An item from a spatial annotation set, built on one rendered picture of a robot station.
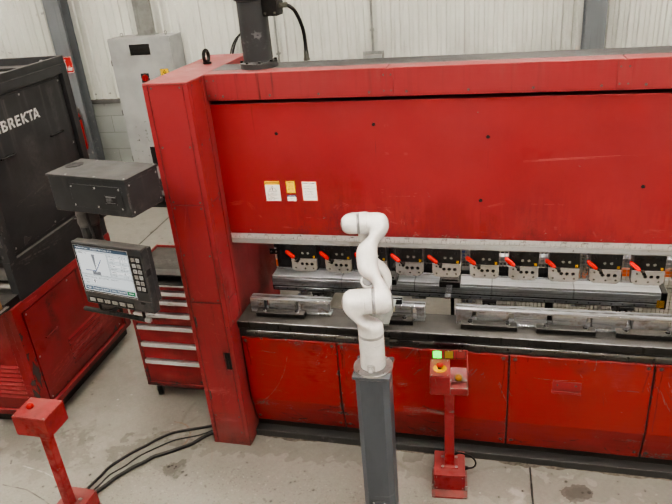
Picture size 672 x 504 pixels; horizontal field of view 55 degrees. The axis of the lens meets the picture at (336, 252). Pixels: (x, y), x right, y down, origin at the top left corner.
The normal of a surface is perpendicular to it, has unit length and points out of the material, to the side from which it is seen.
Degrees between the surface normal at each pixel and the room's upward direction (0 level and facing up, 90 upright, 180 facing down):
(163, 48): 90
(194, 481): 0
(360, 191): 90
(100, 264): 90
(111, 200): 90
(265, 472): 0
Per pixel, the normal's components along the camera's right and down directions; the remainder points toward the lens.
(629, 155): -0.24, 0.44
